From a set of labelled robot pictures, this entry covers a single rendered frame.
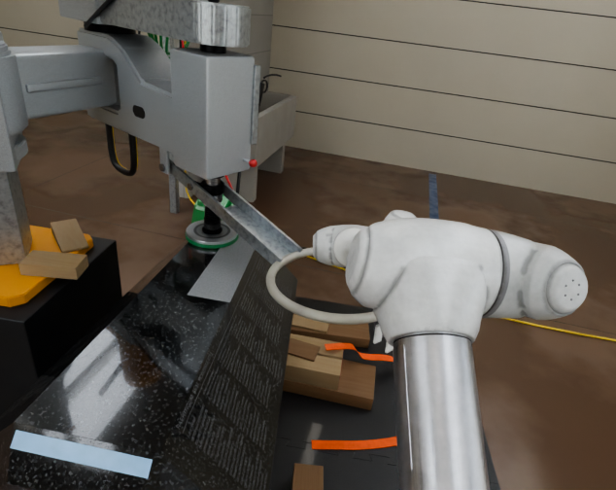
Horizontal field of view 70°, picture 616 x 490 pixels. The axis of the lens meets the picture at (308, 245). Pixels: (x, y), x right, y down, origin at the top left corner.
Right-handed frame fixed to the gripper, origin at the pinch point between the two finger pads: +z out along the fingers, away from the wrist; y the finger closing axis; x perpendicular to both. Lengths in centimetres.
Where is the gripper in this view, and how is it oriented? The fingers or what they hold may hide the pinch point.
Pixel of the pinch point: (384, 337)
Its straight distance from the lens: 140.1
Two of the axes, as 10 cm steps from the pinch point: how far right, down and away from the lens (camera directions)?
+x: -8.1, 2.2, -5.4
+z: -0.5, 9.0, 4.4
